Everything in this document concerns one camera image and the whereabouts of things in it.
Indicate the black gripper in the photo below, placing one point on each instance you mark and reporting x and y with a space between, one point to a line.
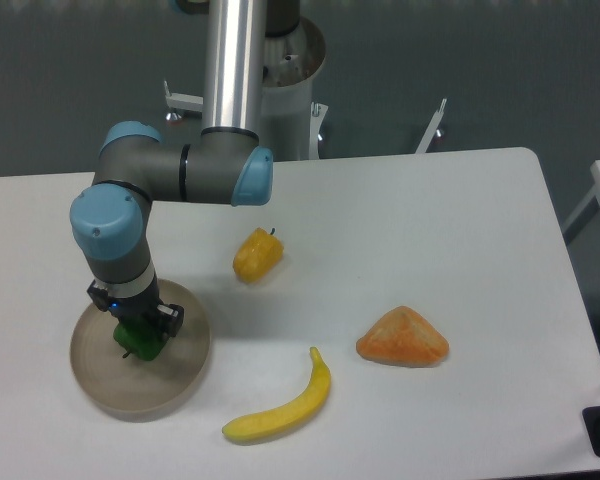
166 319

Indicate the green toy pepper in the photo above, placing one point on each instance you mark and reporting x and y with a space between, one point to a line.
140 339

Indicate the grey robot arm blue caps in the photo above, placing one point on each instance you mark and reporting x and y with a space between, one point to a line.
229 166

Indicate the beige round plate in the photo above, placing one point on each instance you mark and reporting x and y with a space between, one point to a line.
127 387

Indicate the yellow toy pepper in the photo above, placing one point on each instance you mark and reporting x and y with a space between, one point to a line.
257 255

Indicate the yellow toy banana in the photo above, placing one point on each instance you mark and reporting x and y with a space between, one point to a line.
274 422

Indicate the orange toy pumpkin wedge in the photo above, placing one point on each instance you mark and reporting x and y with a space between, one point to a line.
403 337

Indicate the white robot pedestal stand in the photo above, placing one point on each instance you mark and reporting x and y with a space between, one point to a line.
291 120

